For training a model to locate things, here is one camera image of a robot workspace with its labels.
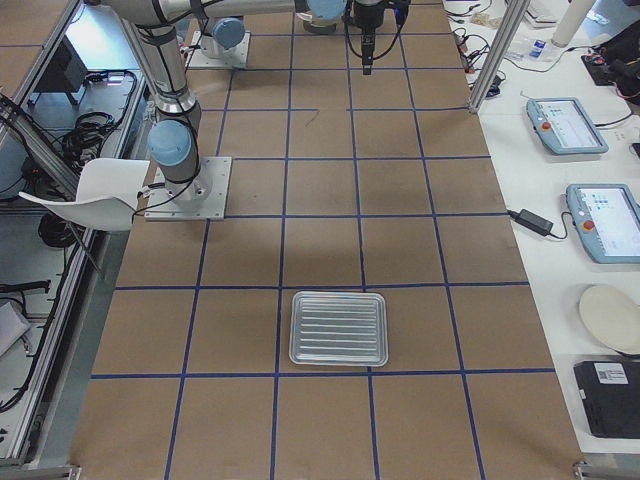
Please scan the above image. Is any white cylinder roll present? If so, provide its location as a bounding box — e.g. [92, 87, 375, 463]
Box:
[550, 0, 595, 47]

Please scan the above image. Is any far teach pendant tablet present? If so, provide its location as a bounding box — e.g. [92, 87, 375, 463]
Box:
[526, 97, 609, 156]

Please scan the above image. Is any black box with label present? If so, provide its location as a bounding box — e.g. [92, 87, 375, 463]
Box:
[574, 361, 639, 439]

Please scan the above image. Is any cream round plate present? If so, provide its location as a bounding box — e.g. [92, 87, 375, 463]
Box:
[578, 285, 639, 356]

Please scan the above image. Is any white plastic chair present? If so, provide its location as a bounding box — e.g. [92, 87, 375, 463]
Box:
[19, 158, 150, 232]

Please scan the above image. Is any silver ribbed metal tray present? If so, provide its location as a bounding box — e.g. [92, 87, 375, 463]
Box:
[289, 291, 389, 367]

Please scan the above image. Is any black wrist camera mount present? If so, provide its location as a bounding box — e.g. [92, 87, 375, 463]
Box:
[391, 0, 411, 28]

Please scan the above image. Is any teach pendant tablet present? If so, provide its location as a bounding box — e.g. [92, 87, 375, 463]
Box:
[526, 97, 609, 156]
[565, 184, 639, 264]

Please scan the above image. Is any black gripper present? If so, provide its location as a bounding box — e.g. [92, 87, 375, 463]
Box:
[352, 0, 388, 76]

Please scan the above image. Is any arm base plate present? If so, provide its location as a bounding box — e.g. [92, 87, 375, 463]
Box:
[185, 30, 251, 70]
[143, 156, 232, 221]

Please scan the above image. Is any near teach pendant tablet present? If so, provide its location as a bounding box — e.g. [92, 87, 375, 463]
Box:
[565, 184, 639, 264]

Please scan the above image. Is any aluminium frame post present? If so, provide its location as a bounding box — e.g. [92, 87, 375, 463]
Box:
[468, 0, 530, 114]

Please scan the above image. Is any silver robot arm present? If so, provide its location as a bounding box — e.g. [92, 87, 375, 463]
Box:
[106, 1, 308, 199]
[191, 1, 410, 75]

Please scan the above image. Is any black power adapter brick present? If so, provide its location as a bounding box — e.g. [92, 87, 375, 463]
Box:
[518, 209, 553, 236]

